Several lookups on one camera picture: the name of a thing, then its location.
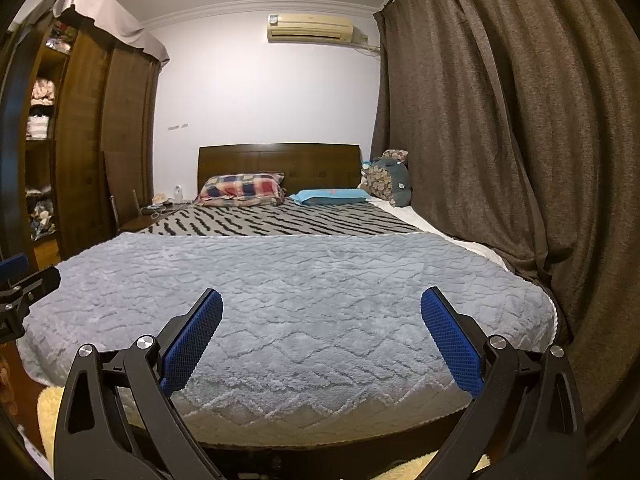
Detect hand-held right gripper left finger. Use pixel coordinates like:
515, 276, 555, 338
54, 288, 225, 480

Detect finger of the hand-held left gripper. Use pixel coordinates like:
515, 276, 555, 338
0, 265, 62, 308
0, 253, 29, 281

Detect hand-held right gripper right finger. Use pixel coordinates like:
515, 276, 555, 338
419, 286, 586, 480

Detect white bed sheet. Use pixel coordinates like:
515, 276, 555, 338
369, 199, 512, 272

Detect yellow fluffy rug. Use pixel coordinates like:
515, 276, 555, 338
36, 384, 68, 468

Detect grey fluffy blanket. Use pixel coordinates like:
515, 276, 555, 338
16, 232, 558, 423

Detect wooden nightstand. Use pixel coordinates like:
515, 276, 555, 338
116, 200, 193, 234

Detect wooden chair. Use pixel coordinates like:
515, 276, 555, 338
102, 149, 142, 234

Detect wooden wardrobe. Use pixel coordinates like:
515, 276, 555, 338
0, 10, 162, 273

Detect white folded clothes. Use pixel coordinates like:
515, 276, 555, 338
26, 114, 52, 140

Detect grey black striped blanket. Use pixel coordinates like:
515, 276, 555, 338
134, 198, 427, 237

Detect plaid pillow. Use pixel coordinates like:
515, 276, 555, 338
193, 173, 286, 208

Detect grey plush toy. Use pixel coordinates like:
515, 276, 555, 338
370, 156, 414, 209

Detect pink folded clothes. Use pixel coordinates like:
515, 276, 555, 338
30, 79, 57, 107

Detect blue pillow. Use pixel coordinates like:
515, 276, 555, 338
289, 187, 369, 206

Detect wooden headboard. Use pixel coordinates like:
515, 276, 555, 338
197, 143, 362, 202

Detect brown curtain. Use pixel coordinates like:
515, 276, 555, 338
369, 0, 640, 466

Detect grey dust cloth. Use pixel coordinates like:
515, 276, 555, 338
51, 0, 172, 67

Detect dark wooden bed frame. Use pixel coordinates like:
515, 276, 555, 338
122, 402, 478, 480

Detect beige wall air conditioner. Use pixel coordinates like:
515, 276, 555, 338
265, 13, 369, 44

